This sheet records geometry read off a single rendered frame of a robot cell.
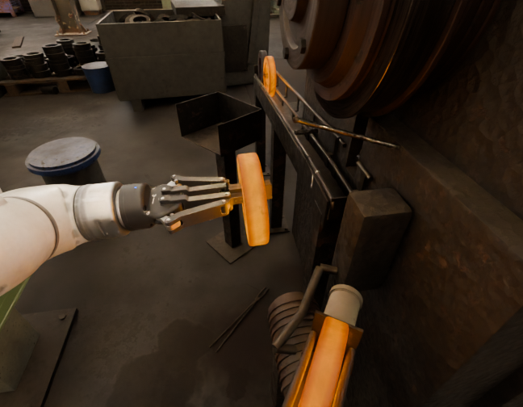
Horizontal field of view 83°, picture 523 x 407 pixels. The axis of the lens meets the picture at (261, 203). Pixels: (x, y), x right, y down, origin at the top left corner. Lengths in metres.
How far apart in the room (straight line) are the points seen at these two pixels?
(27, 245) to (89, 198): 0.12
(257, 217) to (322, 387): 0.22
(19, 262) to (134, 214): 0.15
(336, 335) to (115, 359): 1.05
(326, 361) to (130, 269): 1.29
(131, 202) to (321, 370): 0.34
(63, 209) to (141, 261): 1.11
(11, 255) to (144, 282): 1.13
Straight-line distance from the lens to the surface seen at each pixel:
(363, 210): 0.56
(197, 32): 3.03
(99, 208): 0.49
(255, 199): 0.43
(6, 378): 1.39
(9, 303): 1.17
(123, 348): 1.36
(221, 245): 1.56
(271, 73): 1.52
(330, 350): 0.40
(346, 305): 0.55
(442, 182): 0.55
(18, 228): 0.43
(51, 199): 0.51
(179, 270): 1.50
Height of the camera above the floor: 1.14
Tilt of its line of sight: 39 degrees down
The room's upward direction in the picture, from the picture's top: straight up
